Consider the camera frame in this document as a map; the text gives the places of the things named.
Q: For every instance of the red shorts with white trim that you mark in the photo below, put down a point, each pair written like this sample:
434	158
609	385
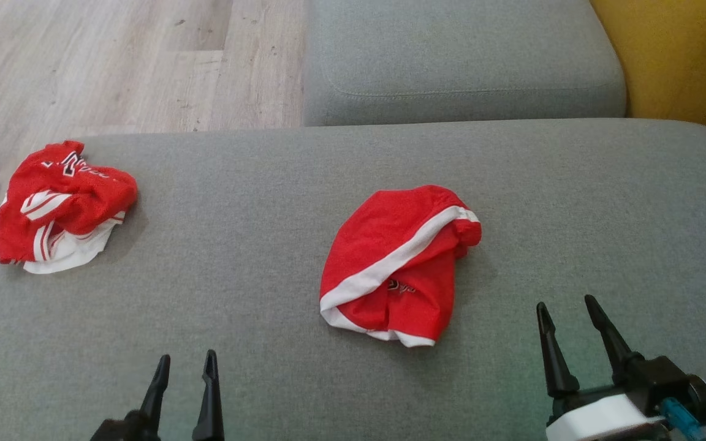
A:
390	245

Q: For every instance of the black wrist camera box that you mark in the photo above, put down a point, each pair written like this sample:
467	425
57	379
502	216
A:
665	380
117	430

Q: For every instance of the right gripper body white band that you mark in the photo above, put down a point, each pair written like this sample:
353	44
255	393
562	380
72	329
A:
604	419

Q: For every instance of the red Bulls 23 jersey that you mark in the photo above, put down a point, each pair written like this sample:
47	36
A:
83	196

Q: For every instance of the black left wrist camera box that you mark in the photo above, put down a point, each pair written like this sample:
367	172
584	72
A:
117	430

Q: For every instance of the grey fabric sofa seat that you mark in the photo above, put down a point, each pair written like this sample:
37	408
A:
236	306

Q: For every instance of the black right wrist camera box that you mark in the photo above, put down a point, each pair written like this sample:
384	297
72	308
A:
665	380

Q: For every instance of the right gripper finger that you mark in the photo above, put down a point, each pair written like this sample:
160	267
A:
610	343
555	361

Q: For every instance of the grey sofa cushion with seam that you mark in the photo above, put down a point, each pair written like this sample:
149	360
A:
451	49

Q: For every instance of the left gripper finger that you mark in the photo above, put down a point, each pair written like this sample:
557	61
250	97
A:
209	404
154	398

